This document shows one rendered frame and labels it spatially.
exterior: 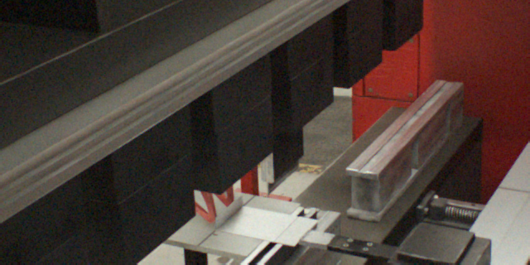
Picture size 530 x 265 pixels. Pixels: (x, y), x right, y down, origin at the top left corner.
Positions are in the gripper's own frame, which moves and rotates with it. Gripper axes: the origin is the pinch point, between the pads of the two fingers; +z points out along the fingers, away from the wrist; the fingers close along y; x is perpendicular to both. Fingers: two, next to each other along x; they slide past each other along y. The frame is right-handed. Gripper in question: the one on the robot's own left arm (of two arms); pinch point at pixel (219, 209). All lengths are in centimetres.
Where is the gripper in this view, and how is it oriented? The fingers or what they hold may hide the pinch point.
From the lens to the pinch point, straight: 155.6
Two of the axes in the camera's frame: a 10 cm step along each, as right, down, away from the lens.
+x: -7.7, 3.3, 5.5
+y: 4.4, -3.5, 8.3
